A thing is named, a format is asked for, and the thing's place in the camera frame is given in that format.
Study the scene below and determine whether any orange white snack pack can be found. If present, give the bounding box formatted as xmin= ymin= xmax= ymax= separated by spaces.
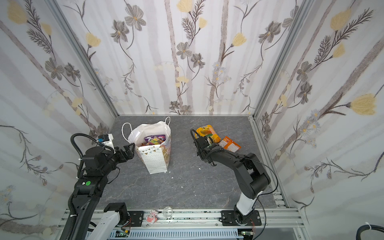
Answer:
xmin=219 ymin=136 xmax=241 ymax=153

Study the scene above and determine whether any white cartoon paper bag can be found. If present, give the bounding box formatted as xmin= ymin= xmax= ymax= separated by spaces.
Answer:
xmin=121 ymin=117 xmax=172 ymax=175

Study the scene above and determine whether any purple snack pack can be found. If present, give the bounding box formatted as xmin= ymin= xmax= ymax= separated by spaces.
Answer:
xmin=144 ymin=135 xmax=167 ymax=142

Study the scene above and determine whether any orange chips pack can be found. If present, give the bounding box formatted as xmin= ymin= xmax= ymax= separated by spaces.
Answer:
xmin=141 ymin=139 xmax=164 ymax=147

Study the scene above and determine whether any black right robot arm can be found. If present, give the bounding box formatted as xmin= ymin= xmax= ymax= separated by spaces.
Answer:
xmin=190 ymin=129 xmax=278 ymax=226

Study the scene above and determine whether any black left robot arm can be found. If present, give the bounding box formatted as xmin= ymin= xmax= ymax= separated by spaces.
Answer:
xmin=60 ymin=133 xmax=135 ymax=240

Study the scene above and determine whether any yellow mango snack bag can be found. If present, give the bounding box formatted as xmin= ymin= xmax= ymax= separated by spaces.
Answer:
xmin=196 ymin=125 xmax=221 ymax=144

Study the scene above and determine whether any pink toy figure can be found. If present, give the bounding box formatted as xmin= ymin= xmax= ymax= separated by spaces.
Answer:
xmin=146 ymin=210 xmax=158 ymax=224

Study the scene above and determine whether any clear plastic ball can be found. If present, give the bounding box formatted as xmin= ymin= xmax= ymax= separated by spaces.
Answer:
xmin=162 ymin=207 xmax=174 ymax=219

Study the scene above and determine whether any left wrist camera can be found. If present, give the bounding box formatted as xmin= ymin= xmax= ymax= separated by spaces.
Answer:
xmin=97 ymin=134 xmax=115 ymax=151

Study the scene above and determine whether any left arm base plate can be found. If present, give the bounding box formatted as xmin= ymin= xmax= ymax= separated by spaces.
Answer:
xmin=122 ymin=210 xmax=144 ymax=228

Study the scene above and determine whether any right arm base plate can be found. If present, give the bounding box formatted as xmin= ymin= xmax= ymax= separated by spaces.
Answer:
xmin=219 ymin=210 xmax=262 ymax=227

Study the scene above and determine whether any white vented cable duct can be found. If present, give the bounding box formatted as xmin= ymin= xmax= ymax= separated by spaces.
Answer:
xmin=107 ymin=229 xmax=244 ymax=240

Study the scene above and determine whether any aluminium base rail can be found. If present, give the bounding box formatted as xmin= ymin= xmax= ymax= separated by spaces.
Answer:
xmin=56 ymin=208 xmax=301 ymax=230

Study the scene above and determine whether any black corrugated hose corner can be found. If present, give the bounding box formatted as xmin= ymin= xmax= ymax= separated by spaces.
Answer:
xmin=355 ymin=222 xmax=384 ymax=240

